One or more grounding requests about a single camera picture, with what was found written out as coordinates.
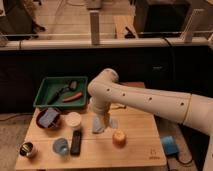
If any wooden table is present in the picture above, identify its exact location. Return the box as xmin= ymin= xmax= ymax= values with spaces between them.
xmin=15 ymin=107 xmax=166 ymax=171

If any orange fruit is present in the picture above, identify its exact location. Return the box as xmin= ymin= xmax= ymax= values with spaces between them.
xmin=112 ymin=130 xmax=126 ymax=146

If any dark red bowl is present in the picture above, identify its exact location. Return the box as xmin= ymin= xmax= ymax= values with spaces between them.
xmin=36 ymin=107 xmax=61 ymax=130

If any blue crumpled cloth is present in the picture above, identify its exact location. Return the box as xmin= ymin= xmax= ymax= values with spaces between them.
xmin=92 ymin=116 xmax=118 ymax=134

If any yellow banana toy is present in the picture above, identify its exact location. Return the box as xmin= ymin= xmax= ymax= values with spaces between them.
xmin=110 ymin=104 xmax=127 ymax=109

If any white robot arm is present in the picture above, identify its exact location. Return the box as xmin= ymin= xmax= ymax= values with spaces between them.
xmin=88 ymin=68 xmax=213 ymax=171

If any orange carrot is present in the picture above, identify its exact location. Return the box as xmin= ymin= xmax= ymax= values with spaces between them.
xmin=62 ymin=92 xmax=82 ymax=102

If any white plastic cup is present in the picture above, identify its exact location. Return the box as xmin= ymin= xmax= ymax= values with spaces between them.
xmin=65 ymin=112 xmax=82 ymax=130

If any blue tape roll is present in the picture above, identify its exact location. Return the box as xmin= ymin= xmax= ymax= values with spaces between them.
xmin=161 ymin=136 xmax=179 ymax=156

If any blue sponge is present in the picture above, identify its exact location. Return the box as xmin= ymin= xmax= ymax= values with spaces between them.
xmin=38 ymin=108 xmax=59 ymax=128

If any black remote control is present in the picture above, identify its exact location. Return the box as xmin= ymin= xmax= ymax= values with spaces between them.
xmin=70 ymin=131 xmax=82 ymax=156

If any metal cup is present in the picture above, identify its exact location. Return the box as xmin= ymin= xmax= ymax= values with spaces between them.
xmin=19 ymin=142 xmax=37 ymax=158

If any green plastic tray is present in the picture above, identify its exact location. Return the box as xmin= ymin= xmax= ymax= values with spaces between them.
xmin=33 ymin=76 xmax=88 ymax=111

